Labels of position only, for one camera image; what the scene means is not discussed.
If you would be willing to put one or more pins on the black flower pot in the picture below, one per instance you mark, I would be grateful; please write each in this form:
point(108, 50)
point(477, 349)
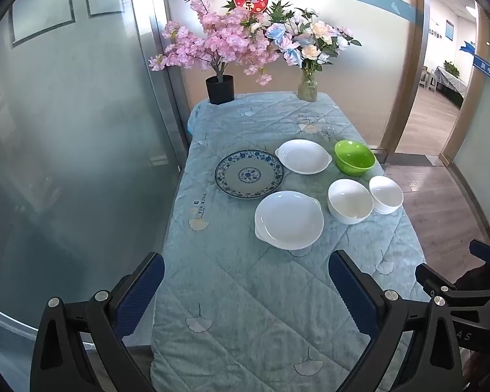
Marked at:
point(220, 90)

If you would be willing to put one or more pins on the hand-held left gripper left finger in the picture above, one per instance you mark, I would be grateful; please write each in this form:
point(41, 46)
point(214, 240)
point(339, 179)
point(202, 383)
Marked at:
point(141, 294)

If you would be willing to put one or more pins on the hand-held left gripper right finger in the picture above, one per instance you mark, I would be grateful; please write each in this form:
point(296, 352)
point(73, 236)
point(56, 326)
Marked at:
point(353, 290)

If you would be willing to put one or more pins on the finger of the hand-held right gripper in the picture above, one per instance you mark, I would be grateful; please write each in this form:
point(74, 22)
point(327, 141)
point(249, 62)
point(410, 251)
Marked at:
point(484, 250)
point(431, 277)

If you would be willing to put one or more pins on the white stool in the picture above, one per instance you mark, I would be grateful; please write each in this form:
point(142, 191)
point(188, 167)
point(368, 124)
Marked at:
point(426, 77)

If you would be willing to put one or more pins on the wooden door frame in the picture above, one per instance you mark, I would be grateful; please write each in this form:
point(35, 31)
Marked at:
point(408, 69)

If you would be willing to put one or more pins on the small white bowl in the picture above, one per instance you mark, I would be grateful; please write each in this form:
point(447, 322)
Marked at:
point(386, 194)

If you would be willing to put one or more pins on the glass vase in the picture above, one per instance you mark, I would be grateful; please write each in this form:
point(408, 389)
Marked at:
point(308, 86)

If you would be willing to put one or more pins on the pink artificial blossom tree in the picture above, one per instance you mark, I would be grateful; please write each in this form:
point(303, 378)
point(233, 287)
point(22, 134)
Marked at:
point(224, 36)

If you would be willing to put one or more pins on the blue and white patterned plate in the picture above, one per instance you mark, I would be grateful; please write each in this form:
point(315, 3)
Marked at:
point(249, 175)

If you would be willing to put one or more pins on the red round hanging ornament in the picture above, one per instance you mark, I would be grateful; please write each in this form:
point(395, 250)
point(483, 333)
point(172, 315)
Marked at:
point(250, 0)

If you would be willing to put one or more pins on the cloth-covered background table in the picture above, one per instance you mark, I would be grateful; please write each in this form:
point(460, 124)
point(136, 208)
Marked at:
point(453, 83)

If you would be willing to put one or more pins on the person's dark clothing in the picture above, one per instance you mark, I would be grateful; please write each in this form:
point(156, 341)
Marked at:
point(477, 277)

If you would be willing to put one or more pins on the large white bowl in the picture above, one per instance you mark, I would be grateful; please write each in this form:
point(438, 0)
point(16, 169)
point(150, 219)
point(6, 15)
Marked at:
point(349, 200)

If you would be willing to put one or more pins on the light blue quilted blanket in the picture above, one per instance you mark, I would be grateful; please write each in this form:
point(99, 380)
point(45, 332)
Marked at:
point(249, 286)

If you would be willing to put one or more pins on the pastel flower bouquet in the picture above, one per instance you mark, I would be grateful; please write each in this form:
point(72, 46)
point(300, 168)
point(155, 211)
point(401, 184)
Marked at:
point(310, 41)

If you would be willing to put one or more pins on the green potted plant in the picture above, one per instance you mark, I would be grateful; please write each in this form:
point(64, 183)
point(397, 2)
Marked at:
point(451, 67)

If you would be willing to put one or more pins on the green bowl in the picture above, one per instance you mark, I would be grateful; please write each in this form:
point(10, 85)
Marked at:
point(353, 157)

